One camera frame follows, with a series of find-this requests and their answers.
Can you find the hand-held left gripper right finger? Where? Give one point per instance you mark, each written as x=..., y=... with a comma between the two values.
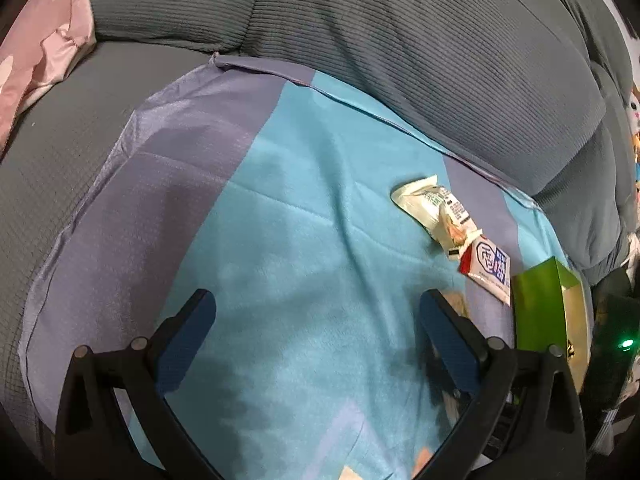
x=452, y=342

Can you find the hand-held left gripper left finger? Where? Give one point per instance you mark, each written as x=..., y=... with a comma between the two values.
x=187, y=332

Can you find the green cardboard box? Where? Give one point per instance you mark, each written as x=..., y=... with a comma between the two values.
x=542, y=310

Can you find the white red blue snack packet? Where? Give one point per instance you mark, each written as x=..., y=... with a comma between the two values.
x=490, y=265

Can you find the white and green snack packet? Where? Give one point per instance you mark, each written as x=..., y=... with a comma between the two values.
x=440, y=207

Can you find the blue and purple blanket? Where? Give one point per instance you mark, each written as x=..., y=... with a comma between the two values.
x=280, y=240

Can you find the colourful plush toys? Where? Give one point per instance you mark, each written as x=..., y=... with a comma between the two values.
x=635, y=135

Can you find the grey ribbed sofa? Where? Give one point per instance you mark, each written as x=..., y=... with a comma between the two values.
x=450, y=60

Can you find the pink pillow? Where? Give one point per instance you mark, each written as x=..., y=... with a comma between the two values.
x=37, y=50

